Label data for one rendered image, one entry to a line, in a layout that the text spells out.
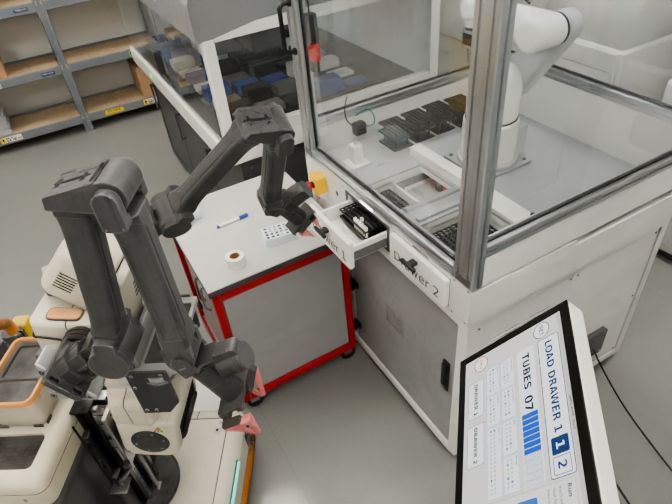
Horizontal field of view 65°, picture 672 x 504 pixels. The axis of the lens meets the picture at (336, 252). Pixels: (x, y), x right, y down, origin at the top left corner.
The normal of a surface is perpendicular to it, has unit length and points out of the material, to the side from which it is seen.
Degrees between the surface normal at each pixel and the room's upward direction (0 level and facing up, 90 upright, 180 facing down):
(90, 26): 90
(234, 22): 90
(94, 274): 90
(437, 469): 0
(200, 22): 90
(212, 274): 0
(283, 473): 0
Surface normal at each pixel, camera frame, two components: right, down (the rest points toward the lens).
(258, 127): 0.39, -0.46
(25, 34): 0.49, 0.52
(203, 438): -0.08, -0.77
